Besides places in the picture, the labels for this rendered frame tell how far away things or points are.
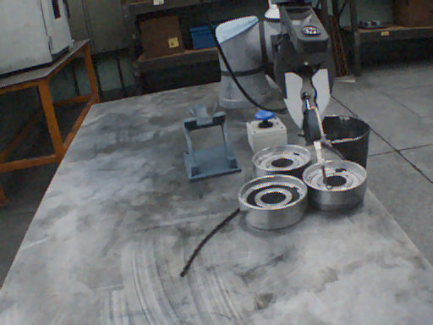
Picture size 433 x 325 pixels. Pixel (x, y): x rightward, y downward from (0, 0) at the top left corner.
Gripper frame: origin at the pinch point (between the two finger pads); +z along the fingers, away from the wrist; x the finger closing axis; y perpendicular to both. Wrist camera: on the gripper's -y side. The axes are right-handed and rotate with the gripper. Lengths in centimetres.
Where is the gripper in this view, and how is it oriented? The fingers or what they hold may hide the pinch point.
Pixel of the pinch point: (309, 119)
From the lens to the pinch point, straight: 70.1
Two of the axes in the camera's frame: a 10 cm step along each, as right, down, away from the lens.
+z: 1.3, 9.5, 2.7
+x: -9.9, 1.4, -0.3
